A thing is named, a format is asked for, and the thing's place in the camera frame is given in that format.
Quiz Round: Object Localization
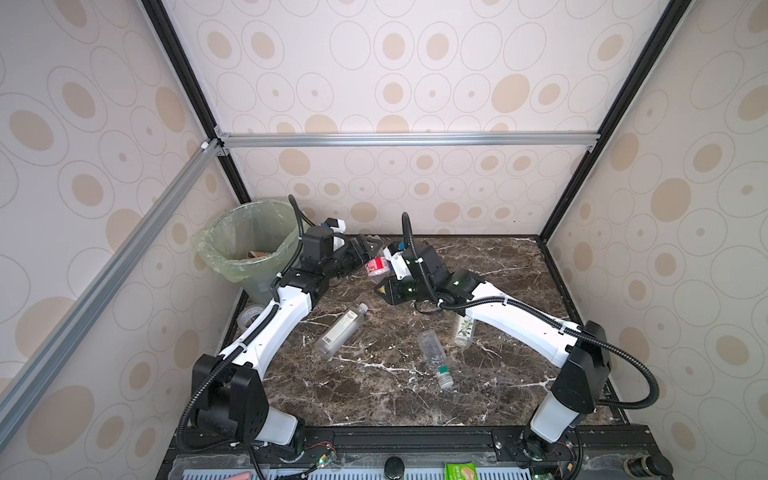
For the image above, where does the black round knob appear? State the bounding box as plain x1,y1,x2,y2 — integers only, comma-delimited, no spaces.
383,456,406,480

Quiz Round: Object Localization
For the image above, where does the clear bottle white cap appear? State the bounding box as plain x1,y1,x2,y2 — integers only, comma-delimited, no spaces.
314,303,369,360

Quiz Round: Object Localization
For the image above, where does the green snack packet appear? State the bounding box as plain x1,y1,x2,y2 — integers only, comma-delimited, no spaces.
444,462,479,480

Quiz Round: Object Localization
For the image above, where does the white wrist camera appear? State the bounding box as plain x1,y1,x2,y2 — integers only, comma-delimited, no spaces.
322,218,346,251
383,241,412,281

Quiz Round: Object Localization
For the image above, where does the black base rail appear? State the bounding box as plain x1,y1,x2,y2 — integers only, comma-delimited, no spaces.
156,425,674,479

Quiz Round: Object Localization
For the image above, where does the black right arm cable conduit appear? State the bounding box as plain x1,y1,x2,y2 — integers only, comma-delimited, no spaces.
400,212,661,411

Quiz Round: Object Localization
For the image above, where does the clear bottle green label grey cap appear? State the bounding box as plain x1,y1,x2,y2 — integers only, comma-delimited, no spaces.
454,315,475,347

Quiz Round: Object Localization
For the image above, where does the aluminium frame rail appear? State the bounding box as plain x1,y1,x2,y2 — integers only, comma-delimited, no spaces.
222,131,600,148
1,138,223,448

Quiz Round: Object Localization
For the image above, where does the clear bottle red label yellow cap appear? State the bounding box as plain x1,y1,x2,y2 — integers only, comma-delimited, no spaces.
365,257,393,282

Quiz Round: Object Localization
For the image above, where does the clear bottle green neck band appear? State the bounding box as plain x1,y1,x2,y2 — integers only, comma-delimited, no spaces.
417,330,454,390

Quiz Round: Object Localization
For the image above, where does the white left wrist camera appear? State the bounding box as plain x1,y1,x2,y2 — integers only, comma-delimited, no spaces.
322,218,346,251

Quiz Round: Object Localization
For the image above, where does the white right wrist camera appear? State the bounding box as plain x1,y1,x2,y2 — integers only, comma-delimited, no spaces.
383,241,412,281

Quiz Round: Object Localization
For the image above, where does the green plastic bin liner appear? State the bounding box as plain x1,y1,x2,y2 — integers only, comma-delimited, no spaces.
191,197,304,284

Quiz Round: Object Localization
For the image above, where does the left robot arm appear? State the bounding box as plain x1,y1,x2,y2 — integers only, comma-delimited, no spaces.
177,224,382,447

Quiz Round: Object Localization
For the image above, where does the aluminium frame rail back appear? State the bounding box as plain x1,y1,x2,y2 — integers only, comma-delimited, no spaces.
222,131,600,148

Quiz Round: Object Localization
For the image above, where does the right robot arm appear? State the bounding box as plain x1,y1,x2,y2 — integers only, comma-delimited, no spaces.
377,242,611,444

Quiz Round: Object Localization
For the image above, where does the grey mesh waste bin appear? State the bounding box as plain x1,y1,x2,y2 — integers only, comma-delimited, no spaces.
200,198,307,304

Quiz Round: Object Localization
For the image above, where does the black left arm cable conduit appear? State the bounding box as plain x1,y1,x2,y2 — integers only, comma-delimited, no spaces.
175,194,307,454

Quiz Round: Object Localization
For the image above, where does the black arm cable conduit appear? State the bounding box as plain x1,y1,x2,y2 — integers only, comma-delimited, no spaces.
400,212,661,411
175,194,307,454

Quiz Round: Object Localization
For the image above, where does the aluminium frame rail left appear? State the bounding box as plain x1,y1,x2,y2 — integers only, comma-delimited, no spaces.
1,138,223,448

